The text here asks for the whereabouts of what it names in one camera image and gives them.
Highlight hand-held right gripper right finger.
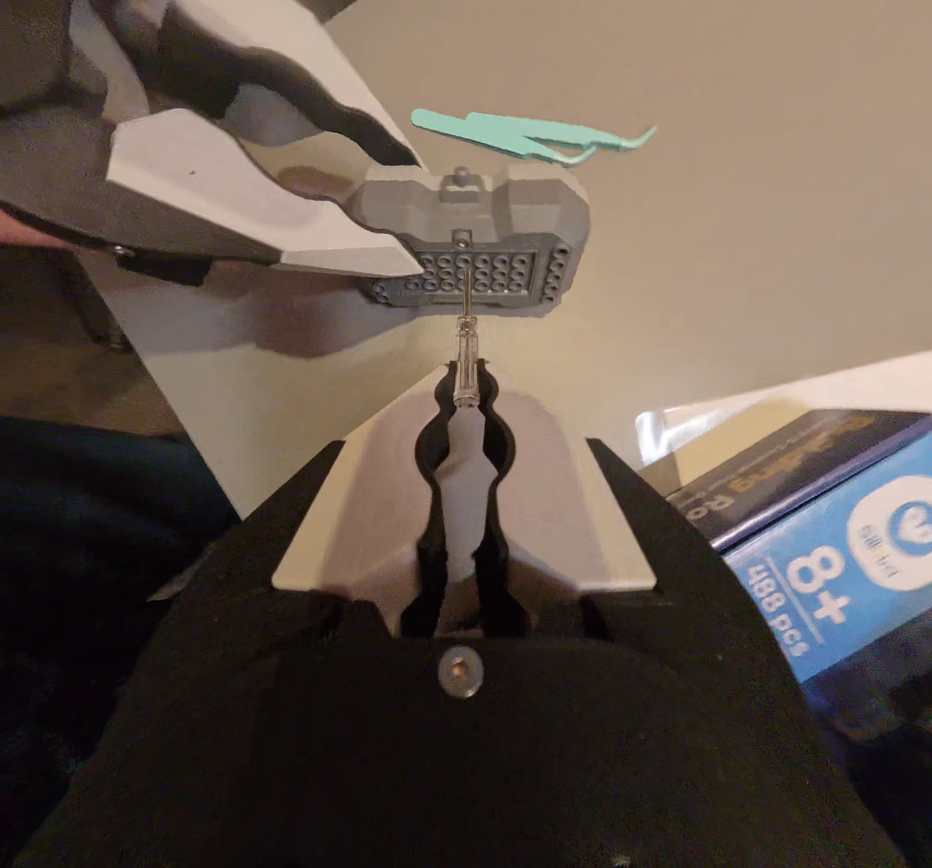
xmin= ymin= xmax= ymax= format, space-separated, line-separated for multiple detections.
xmin=490 ymin=371 xmax=656 ymax=610

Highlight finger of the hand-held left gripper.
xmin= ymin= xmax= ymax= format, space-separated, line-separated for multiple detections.
xmin=66 ymin=0 xmax=426 ymax=170
xmin=0 ymin=109 xmax=426 ymax=284

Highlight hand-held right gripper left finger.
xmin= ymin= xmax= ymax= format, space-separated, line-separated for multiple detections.
xmin=273 ymin=371 xmax=445 ymax=610

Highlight small clear-handled screwdriver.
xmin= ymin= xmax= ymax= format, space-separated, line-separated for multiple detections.
xmin=445 ymin=232 xmax=489 ymax=629

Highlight grey toy battery box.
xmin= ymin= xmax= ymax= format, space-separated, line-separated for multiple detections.
xmin=347 ymin=165 xmax=594 ymax=319

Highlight person's dark clothing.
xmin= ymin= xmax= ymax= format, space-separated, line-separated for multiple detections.
xmin=0 ymin=417 xmax=241 ymax=868

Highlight blue robot kit box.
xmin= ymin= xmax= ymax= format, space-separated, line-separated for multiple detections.
xmin=670 ymin=410 xmax=932 ymax=731

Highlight white instruction sheet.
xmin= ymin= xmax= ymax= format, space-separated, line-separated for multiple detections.
xmin=637 ymin=352 xmax=932 ymax=498

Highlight teal tweezers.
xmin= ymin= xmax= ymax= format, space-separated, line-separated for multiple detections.
xmin=411 ymin=109 xmax=659 ymax=167

